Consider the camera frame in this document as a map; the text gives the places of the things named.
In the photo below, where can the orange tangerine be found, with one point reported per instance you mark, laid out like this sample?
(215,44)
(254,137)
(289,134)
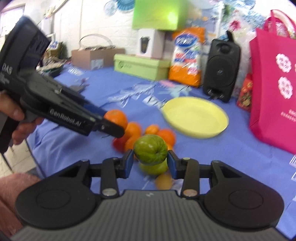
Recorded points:
(168,136)

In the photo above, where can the orange paper cup pack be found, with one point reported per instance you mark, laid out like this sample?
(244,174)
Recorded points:
(185,65)

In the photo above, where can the green tomato fruit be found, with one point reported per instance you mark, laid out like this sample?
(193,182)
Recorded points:
(150,150)

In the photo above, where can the small orange mandarin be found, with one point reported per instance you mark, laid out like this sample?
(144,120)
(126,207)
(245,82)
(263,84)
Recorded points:
(152,130)

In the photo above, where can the pink tote bag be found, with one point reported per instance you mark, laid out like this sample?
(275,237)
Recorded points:
(272,118)

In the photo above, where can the yellow plate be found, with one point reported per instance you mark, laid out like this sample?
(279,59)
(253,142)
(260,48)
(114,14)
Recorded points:
(195,117)

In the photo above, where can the brown kiwi on table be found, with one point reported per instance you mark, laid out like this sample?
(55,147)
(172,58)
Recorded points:
(164,181)

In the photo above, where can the blue patterned tablecloth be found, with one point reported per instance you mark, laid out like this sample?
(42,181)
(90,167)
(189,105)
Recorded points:
(55,147)

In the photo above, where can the person's pink clothed leg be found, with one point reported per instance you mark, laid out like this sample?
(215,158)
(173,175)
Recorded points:
(11,186)

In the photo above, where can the brown cardboard box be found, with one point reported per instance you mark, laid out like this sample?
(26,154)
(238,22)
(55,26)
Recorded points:
(95,59)

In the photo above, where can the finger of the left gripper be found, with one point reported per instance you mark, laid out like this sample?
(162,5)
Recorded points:
(87,109)
(108,127)

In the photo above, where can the orange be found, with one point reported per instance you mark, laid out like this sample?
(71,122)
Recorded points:
(118,117)

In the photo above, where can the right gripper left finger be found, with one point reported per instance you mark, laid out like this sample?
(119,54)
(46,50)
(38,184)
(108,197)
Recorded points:
(71,196)

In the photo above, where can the light green apple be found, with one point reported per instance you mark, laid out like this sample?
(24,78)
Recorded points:
(155,169)

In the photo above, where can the large green box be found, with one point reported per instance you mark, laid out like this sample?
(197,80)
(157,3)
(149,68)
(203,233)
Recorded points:
(160,14)

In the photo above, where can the red fruit carton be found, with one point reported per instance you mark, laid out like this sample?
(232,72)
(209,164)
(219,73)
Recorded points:
(244,99)

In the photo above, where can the person's left hand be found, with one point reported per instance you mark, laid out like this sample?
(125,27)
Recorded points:
(12,110)

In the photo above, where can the white cup box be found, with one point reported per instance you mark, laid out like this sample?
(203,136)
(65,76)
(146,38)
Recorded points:
(150,43)

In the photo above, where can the black speaker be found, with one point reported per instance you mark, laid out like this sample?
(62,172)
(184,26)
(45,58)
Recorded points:
(222,68)

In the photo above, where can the red cherry tomato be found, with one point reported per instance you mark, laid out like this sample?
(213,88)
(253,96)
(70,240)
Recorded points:
(119,144)

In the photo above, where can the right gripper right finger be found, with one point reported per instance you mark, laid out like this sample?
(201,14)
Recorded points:
(229,197)

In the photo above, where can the light green shoe box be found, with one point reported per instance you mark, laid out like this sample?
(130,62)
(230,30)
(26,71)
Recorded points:
(146,68)

